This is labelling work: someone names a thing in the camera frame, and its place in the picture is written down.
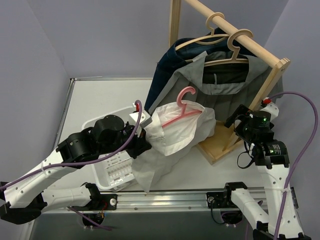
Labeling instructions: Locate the white pleated skirt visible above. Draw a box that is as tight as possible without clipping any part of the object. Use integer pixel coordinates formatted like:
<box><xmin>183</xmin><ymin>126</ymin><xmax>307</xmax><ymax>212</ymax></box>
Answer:
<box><xmin>131</xmin><ymin>100</ymin><xmax>216</xmax><ymax>193</ymax></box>

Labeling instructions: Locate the pink plastic hanger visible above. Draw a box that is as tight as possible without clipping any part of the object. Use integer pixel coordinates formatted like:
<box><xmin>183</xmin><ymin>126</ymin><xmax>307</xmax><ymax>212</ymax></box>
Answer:
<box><xmin>162</xmin><ymin>86</ymin><xmax>202</xmax><ymax>128</ymax></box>

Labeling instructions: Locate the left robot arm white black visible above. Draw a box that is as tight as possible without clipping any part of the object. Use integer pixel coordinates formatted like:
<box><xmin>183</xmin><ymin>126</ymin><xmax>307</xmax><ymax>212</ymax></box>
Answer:
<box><xmin>0</xmin><ymin>112</ymin><xmax>151</xmax><ymax>225</ymax></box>

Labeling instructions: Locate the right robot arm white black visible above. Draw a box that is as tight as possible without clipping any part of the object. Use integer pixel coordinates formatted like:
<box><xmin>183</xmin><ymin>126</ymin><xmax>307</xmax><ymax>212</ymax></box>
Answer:
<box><xmin>222</xmin><ymin>104</ymin><xmax>310</xmax><ymax>240</ymax></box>

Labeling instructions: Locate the grey pleated skirt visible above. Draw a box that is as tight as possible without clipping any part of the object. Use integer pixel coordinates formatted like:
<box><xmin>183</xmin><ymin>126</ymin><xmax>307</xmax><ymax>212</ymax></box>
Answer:
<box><xmin>149</xmin><ymin>55</ymin><xmax>272</xmax><ymax>122</ymax></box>

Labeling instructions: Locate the beige hanger front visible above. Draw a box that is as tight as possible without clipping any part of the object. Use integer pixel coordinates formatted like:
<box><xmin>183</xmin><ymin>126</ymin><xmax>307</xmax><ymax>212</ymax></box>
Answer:
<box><xmin>204</xmin><ymin>29</ymin><xmax>254</xmax><ymax>67</ymax></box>

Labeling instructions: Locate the beige hanger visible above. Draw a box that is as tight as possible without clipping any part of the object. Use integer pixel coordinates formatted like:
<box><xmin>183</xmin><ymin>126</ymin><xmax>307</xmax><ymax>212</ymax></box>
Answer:
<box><xmin>204</xmin><ymin>29</ymin><xmax>254</xmax><ymax>67</ymax></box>
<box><xmin>175</xmin><ymin>12</ymin><xmax>229</xmax><ymax>51</ymax></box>

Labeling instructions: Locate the beige hanger rear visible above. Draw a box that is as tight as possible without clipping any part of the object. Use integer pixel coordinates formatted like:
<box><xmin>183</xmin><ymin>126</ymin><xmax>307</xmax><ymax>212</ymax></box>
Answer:
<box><xmin>175</xmin><ymin>12</ymin><xmax>229</xmax><ymax>51</ymax></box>

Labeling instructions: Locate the dark blue denim skirt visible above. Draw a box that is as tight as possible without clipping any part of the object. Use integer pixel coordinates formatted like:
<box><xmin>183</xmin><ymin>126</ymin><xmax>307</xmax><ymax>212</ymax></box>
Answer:
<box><xmin>144</xmin><ymin>36</ymin><xmax>249</xmax><ymax>112</ymax></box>

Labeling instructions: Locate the wooden clothes rack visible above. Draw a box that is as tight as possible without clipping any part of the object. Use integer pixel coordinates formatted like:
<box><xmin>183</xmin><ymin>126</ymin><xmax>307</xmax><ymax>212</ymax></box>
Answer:
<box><xmin>165</xmin><ymin>0</ymin><xmax>290</xmax><ymax>164</ymax></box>

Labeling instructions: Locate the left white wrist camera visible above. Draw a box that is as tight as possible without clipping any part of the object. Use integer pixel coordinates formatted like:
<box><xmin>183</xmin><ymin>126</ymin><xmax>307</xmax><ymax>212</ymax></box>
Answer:
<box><xmin>128</xmin><ymin>102</ymin><xmax>153</xmax><ymax>129</ymax></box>

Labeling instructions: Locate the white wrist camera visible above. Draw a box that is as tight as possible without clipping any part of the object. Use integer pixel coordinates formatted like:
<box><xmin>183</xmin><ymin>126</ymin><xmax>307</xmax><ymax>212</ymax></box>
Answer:
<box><xmin>260</xmin><ymin>97</ymin><xmax>280</xmax><ymax>122</ymax></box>
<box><xmin>128</xmin><ymin>102</ymin><xmax>153</xmax><ymax>129</ymax></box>

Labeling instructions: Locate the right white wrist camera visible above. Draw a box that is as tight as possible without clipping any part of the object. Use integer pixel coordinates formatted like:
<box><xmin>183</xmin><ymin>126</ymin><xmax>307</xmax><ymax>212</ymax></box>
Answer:
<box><xmin>260</xmin><ymin>97</ymin><xmax>280</xmax><ymax>122</ymax></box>

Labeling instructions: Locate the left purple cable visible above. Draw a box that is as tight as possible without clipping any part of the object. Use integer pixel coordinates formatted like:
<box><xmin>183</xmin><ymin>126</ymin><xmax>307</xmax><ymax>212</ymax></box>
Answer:
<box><xmin>0</xmin><ymin>99</ymin><xmax>144</xmax><ymax>230</ymax></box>

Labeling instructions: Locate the purple cable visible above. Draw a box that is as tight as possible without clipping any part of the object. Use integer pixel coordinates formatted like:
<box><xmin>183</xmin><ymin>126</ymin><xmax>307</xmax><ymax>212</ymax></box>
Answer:
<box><xmin>0</xmin><ymin>99</ymin><xmax>144</xmax><ymax>230</ymax></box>
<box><xmin>268</xmin><ymin>91</ymin><xmax>320</xmax><ymax>240</ymax></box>

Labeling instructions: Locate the aluminium mounting rail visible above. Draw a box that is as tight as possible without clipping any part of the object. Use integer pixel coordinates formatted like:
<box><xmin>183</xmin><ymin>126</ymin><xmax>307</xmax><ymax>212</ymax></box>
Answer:
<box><xmin>26</xmin><ymin>191</ymin><xmax>266</xmax><ymax>215</ymax></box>

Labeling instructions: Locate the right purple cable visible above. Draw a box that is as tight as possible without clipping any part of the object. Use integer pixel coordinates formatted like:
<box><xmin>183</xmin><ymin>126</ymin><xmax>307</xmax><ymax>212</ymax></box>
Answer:
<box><xmin>268</xmin><ymin>91</ymin><xmax>320</xmax><ymax>240</ymax></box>

